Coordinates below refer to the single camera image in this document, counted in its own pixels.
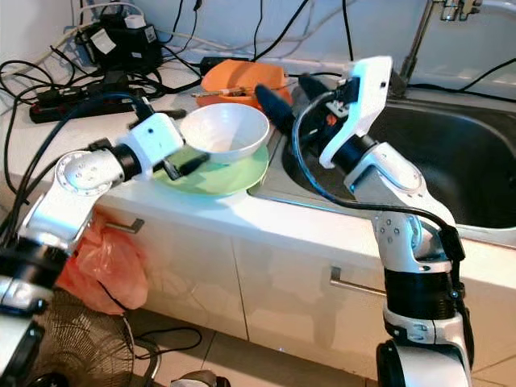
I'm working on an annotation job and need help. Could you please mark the white bowl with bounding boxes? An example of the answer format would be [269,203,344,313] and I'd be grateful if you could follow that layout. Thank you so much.
[179,102,271,164]

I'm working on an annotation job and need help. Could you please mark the stainless steel sink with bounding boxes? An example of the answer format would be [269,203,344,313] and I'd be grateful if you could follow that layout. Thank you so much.
[248,77,516,249]

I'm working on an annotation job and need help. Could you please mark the orange bowl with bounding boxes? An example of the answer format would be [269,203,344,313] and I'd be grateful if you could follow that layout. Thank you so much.
[202,59,291,110]

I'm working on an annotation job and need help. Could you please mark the white kitchen cabinet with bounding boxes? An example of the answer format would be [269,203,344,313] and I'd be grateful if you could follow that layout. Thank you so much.
[97,198,516,380]

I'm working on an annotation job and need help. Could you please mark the grey robot foot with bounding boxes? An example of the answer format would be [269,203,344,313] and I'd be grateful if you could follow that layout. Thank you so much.
[176,369,231,387]

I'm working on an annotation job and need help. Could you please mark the floor fan with wire grille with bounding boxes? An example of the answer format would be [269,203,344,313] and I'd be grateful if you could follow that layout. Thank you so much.
[32,289,162,387]

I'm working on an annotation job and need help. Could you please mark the green plate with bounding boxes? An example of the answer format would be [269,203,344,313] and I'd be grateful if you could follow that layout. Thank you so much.
[153,144,271,197]

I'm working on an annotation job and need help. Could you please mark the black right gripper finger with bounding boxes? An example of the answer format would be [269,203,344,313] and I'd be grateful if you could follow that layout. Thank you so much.
[254,84,298,136]
[300,75,341,110]

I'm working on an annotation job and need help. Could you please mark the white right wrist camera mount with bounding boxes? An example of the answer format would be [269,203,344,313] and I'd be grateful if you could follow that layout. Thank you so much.
[318,56,394,169]

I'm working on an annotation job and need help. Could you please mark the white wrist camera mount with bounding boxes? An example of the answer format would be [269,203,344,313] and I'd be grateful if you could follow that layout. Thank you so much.
[125,110,186,170]
[318,56,394,169]

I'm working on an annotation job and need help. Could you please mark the silver cabinet handle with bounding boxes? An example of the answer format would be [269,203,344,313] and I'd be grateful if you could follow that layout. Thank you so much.
[331,266,388,298]
[101,216,144,235]

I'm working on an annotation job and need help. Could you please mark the metal faucet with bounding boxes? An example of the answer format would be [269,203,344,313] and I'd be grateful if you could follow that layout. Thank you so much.
[399,0,485,80]

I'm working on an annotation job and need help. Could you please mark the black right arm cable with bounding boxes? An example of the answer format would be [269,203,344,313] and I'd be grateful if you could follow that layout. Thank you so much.
[292,90,464,259]

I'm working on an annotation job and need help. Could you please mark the pink plastic bag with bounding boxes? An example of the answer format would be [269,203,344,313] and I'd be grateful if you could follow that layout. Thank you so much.
[58,214,150,315]

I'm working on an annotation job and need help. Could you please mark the black power strip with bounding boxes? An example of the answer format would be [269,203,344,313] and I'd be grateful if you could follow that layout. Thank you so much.
[31,85,142,123]

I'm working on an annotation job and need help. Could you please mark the orange plate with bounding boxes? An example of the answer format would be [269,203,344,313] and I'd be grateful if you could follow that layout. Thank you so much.
[198,87,291,119]

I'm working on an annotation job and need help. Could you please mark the patterned chopstick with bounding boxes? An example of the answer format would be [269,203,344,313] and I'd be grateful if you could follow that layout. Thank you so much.
[193,87,247,98]

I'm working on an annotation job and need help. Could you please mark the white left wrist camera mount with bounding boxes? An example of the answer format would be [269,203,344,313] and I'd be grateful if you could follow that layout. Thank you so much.
[125,110,186,170]

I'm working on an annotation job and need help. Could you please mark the small black power plug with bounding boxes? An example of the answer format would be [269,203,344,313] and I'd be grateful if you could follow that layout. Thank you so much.
[200,56,247,73]

